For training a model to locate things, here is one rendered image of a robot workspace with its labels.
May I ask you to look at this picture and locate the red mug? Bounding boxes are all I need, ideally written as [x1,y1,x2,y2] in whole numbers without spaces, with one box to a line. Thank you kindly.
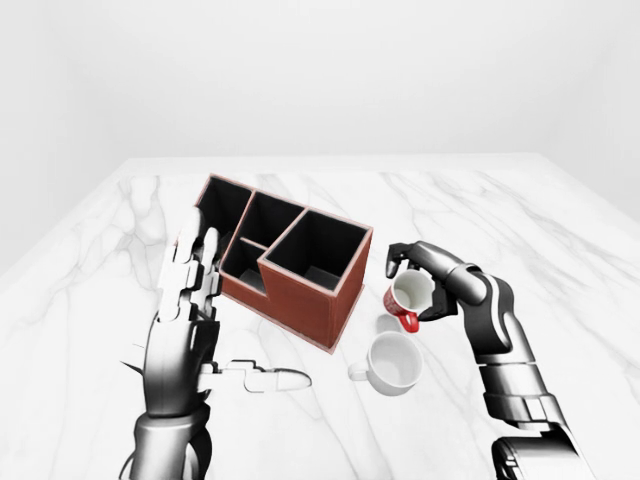
[383,269,435,333]

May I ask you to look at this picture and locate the red-brown desk caddy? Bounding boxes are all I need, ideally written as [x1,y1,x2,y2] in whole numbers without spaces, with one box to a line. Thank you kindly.
[173,172,374,355]

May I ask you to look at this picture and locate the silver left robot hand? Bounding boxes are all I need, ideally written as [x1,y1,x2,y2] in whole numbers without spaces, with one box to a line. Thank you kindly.
[119,207,313,420]

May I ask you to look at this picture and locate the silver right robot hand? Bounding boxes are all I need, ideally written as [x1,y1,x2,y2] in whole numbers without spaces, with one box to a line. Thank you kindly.
[384,240,515,323]

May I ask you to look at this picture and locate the white mug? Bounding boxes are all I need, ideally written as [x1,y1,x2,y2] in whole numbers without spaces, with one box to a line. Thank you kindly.
[347,331,425,397]

